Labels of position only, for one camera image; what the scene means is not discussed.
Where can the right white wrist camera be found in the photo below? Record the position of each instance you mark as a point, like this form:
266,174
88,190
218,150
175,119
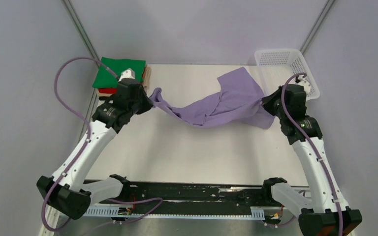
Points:
302,81

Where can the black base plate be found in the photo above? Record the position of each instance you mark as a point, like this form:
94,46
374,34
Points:
190,199

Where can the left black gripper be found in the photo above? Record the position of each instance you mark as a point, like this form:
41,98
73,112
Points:
148,103

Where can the beige folded t shirt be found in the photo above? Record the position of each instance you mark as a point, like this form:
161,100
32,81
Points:
147,71

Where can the lavender t shirt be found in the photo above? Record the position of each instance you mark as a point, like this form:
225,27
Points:
239,100

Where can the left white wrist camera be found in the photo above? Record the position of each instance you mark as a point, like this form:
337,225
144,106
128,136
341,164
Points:
127,74

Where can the red folded t shirt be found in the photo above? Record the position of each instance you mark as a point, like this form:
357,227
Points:
107,91

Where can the white plastic basket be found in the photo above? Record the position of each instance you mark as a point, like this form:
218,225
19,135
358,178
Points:
275,66

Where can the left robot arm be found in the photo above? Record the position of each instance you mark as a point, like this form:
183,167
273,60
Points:
84,163

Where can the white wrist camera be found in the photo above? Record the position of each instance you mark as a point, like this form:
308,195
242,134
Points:
127,74
302,81

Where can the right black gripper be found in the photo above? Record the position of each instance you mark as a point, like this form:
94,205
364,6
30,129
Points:
267,101

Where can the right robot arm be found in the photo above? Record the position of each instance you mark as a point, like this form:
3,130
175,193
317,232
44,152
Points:
316,172

